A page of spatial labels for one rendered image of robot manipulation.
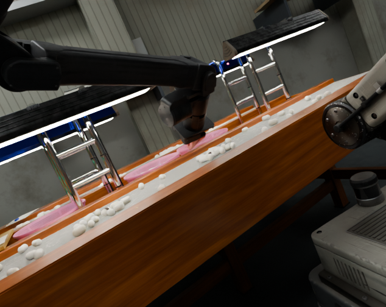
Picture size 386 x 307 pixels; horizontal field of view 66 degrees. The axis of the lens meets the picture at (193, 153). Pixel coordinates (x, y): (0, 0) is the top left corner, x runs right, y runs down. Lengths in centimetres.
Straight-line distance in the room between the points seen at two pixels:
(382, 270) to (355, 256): 7
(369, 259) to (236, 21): 335
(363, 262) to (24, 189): 300
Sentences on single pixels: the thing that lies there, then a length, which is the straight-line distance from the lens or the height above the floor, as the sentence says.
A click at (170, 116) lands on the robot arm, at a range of 67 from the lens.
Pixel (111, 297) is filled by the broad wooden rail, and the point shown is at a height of 64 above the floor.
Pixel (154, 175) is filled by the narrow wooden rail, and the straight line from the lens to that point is 111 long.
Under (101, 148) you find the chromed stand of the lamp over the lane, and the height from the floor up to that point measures 92.
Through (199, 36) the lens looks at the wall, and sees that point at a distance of 360.
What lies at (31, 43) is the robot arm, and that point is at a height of 110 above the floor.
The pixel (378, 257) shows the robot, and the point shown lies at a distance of 77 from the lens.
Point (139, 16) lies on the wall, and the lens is 352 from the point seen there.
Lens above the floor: 92
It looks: 8 degrees down
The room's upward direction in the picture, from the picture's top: 24 degrees counter-clockwise
